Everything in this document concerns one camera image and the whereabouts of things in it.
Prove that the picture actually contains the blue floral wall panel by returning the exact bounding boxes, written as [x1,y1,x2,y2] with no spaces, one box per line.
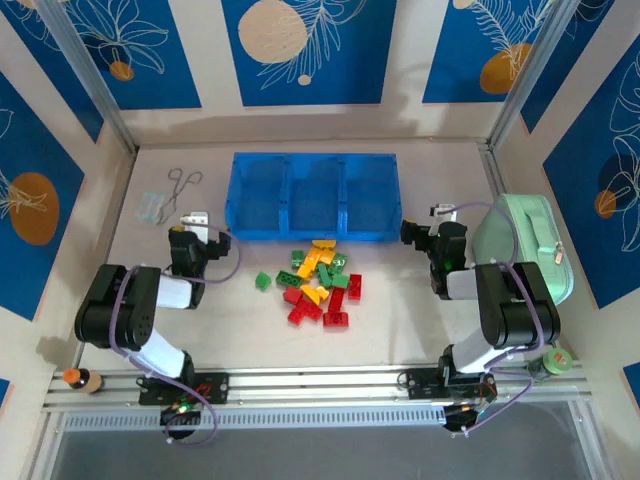
[49,0,203,112]
[542,34,640,310]
[0,0,105,145]
[0,69,87,322]
[421,0,569,105]
[221,0,400,108]
[519,0,616,135]

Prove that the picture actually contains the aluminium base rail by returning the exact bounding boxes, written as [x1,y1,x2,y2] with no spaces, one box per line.
[42,363,599,412]

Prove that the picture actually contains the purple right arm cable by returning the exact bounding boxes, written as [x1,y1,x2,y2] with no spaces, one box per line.
[439,201,547,436]

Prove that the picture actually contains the grey slotted cable duct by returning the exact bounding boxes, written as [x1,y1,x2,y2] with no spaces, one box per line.
[59,405,451,435]

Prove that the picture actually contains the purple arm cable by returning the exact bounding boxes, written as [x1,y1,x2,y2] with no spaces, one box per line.
[108,223,242,447]
[439,201,547,436]

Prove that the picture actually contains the clear plastic packet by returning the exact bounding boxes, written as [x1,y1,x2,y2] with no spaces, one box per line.
[134,190,167,225]

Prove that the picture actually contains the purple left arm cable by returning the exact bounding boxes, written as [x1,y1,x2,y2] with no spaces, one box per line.
[108,223,242,447]

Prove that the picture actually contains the mint green zipper pouch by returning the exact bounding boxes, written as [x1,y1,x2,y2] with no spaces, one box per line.
[471,193,576,307]

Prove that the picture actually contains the metal scissor tongs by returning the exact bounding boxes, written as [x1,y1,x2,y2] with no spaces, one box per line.
[158,167,204,225]

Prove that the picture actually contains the aluminium frame post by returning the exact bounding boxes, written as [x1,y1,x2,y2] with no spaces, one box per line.
[485,0,586,150]
[35,0,140,155]

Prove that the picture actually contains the brown bottle with orange cap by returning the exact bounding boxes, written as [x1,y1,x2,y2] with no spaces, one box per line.
[62,367,105,396]

